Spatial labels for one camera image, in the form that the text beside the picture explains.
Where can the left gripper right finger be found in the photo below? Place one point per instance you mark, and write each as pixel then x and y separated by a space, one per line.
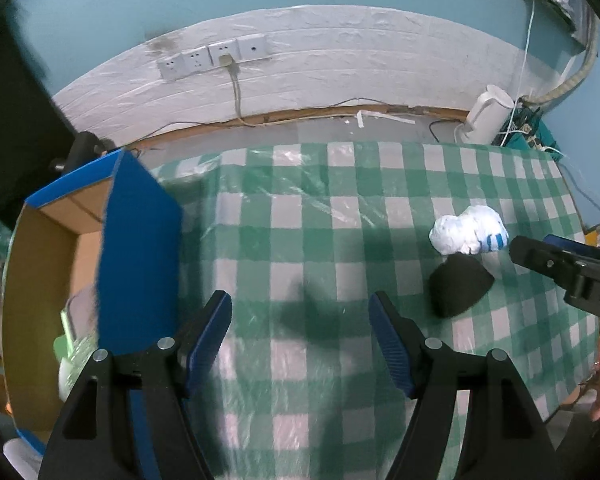
pixel 426 370

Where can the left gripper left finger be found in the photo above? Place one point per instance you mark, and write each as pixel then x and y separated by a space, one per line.
pixel 172 369

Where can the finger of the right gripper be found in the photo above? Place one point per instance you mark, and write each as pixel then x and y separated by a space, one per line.
pixel 565 269
pixel 576 248

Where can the pink silver plastic bundle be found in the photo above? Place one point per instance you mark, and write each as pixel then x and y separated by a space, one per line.
pixel 83 310

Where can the light green cloth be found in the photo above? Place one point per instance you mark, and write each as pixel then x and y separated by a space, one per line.
pixel 63 345

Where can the black cloth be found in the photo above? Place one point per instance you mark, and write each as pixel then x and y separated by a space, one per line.
pixel 457 285

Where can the white blue striped cloth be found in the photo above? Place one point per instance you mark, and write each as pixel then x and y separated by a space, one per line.
pixel 477 229

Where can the teal plastic basket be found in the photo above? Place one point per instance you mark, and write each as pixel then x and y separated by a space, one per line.
pixel 525 130

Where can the blue cardboard box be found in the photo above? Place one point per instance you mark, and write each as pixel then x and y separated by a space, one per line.
pixel 108 225

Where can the white electric kettle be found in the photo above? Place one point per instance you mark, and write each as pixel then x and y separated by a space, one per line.
pixel 486 117

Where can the green checkered tablecloth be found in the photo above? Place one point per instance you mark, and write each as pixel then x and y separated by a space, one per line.
pixel 300 236

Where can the black cabinet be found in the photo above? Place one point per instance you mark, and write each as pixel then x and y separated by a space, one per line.
pixel 33 133

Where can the white wall socket strip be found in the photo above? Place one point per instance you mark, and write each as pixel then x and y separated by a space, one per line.
pixel 216 55

